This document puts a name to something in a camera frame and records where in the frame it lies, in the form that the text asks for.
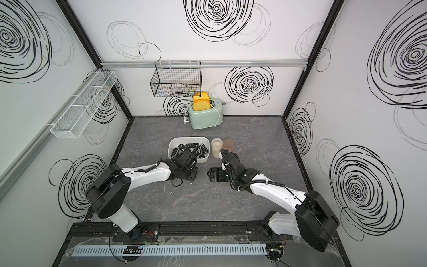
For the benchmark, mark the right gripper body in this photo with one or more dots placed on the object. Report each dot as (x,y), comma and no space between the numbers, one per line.
(223,175)

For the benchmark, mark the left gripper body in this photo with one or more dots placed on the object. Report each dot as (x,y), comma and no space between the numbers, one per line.
(189,173)

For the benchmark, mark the white storage box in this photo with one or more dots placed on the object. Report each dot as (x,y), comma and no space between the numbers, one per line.
(186,140)

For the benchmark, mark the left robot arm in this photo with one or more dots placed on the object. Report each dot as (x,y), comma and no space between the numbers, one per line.
(106,195)

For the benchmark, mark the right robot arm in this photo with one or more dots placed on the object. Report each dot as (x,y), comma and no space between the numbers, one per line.
(309,215)

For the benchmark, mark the round cork coaster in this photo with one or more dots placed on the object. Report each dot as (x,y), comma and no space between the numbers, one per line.
(228,144)

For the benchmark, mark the beige cylindrical cup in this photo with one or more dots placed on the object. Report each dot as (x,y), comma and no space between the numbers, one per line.
(216,146)

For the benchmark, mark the mint green toaster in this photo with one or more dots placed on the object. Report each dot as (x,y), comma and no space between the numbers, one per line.
(212,117)

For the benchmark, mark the yellow toast slices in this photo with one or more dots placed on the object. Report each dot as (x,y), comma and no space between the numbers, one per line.
(201,101)

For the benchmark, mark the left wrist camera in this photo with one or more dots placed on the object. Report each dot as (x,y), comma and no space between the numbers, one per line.
(188,156)

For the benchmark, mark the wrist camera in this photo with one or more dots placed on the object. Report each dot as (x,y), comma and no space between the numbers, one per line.
(230,161)
(188,156)

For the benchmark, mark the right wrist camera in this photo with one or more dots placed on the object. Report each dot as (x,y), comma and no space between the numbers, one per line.
(230,161)

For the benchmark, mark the grey slotted cable duct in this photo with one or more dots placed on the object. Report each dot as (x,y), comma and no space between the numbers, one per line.
(168,250)

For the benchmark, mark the black wire basket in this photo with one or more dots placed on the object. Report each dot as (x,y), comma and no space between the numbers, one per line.
(172,77)

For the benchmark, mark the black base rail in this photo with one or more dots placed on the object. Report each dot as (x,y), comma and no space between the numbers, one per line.
(152,231)

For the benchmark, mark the white mesh wall shelf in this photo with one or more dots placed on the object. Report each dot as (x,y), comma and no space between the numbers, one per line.
(95,102)

